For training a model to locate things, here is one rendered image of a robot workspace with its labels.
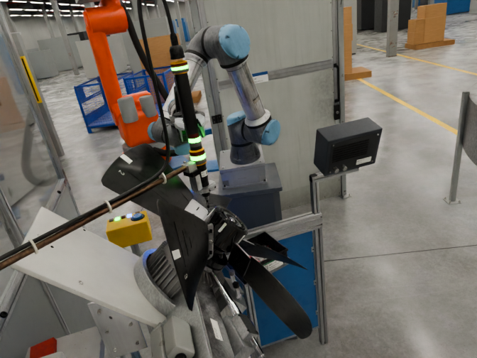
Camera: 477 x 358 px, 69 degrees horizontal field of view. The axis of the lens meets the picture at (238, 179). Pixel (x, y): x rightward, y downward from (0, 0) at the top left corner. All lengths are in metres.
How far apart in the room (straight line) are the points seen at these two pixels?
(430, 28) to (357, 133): 11.79
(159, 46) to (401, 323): 7.78
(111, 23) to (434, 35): 10.61
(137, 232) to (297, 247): 0.77
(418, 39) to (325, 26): 10.17
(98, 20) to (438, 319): 4.38
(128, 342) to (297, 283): 1.03
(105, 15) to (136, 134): 1.43
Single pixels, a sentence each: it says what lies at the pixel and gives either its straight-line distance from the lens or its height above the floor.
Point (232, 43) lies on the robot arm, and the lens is 1.31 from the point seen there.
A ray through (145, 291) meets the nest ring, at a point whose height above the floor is 1.13.
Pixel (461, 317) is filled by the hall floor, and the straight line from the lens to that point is 2.52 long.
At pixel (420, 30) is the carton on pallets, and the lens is 13.17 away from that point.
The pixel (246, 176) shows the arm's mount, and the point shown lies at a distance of 1.67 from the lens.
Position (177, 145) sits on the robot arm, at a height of 1.37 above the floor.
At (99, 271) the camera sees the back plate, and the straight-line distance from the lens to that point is 0.96.
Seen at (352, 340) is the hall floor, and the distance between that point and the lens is 2.28.
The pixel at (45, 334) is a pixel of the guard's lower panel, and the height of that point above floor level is 0.72.
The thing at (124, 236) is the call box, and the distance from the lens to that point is 1.46.
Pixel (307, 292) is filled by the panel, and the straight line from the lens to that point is 1.95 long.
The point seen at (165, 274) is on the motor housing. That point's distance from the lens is 1.00.
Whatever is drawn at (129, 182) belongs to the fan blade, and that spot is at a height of 1.39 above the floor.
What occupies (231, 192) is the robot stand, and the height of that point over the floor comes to 1.00.
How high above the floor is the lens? 1.74
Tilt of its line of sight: 25 degrees down
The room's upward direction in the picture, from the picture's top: 9 degrees counter-clockwise
